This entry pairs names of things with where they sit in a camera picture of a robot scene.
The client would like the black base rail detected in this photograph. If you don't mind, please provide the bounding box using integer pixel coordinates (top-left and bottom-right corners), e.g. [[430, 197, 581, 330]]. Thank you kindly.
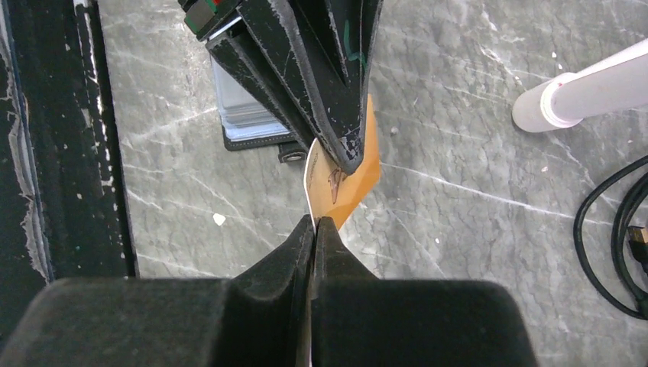
[[1, 1, 138, 342]]

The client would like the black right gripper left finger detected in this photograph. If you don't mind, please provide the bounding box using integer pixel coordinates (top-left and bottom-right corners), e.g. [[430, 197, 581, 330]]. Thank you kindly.
[[1, 216, 314, 366]]

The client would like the white PVC pipe frame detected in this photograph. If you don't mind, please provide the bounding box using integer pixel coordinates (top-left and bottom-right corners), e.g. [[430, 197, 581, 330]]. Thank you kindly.
[[512, 40, 647, 133]]

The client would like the black leather card holder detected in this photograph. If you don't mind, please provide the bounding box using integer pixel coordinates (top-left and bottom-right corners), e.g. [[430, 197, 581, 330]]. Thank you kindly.
[[210, 58, 306, 163]]

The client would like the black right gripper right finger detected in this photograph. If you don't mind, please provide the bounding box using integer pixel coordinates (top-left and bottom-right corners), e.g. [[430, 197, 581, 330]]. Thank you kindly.
[[311, 217, 538, 366]]

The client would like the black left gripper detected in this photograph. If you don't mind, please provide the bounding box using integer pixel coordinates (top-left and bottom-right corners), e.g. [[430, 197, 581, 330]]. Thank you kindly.
[[177, 0, 383, 174]]

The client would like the black coiled cable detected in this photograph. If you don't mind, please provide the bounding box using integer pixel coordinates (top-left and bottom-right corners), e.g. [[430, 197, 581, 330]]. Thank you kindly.
[[572, 154, 648, 321]]

